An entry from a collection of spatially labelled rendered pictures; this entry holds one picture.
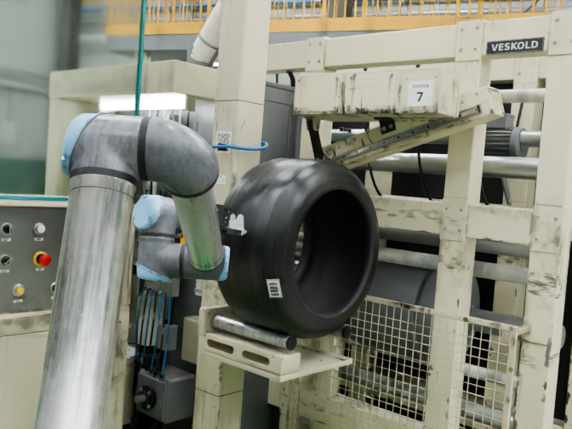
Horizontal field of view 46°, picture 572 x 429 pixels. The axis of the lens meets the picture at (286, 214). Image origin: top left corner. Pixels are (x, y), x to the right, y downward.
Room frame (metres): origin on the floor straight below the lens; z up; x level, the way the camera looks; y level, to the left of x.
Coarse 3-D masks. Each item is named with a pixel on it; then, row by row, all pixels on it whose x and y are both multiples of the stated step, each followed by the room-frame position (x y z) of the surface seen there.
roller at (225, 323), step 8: (216, 320) 2.23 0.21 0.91; (224, 320) 2.21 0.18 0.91; (232, 320) 2.20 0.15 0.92; (216, 328) 2.25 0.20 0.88; (224, 328) 2.21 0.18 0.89; (232, 328) 2.18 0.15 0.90; (240, 328) 2.15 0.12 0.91; (248, 328) 2.14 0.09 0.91; (256, 328) 2.12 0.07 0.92; (264, 328) 2.11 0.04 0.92; (248, 336) 2.14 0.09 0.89; (256, 336) 2.10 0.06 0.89; (264, 336) 2.08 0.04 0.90; (272, 336) 2.06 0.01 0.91; (280, 336) 2.04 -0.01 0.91; (288, 336) 2.03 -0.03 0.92; (272, 344) 2.06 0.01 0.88; (280, 344) 2.04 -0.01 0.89; (288, 344) 2.02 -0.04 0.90
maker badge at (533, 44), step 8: (504, 40) 2.30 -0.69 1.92; (512, 40) 2.28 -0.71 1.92; (520, 40) 2.26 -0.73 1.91; (528, 40) 2.25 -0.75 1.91; (536, 40) 2.23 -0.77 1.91; (544, 40) 2.21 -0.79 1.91; (488, 48) 2.34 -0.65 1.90; (496, 48) 2.32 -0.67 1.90; (504, 48) 2.30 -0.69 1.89; (512, 48) 2.28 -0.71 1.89; (520, 48) 2.26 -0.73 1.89; (528, 48) 2.24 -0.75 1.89; (536, 48) 2.22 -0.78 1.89
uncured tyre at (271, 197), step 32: (288, 160) 2.16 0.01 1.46; (320, 160) 2.13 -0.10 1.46; (256, 192) 2.03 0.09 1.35; (288, 192) 1.98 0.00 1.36; (320, 192) 2.04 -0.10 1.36; (352, 192) 2.16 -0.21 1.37; (256, 224) 1.97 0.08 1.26; (288, 224) 1.95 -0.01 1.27; (320, 224) 2.47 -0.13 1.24; (352, 224) 2.40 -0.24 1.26; (256, 256) 1.95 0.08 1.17; (288, 256) 1.95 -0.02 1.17; (320, 256) 2.47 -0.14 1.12; (352, 256) 2.40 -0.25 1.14; (224, 288) 2.07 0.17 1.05; (256, 288) 1.96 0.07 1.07; (288, 288) 1.96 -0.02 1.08; (320, 288) 2.42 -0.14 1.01; (352, 288) 2.34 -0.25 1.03; (256, 320) 2.08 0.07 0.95; (288, 320) 2.00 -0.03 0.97; (320, 320) 2.08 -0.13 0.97
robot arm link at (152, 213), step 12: (144, 204) 1.71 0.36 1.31; (156, 204) 1.69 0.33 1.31; (168, 204) 1.72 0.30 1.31; (144, 216) 1.69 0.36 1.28; (156, 216) 1.68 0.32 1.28; (168, 216) 1.71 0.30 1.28; (144, 228) 1.69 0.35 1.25; (156, 228) 1.69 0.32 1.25; (168, 228) 1.71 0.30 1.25; (180, 228) 1.76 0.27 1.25
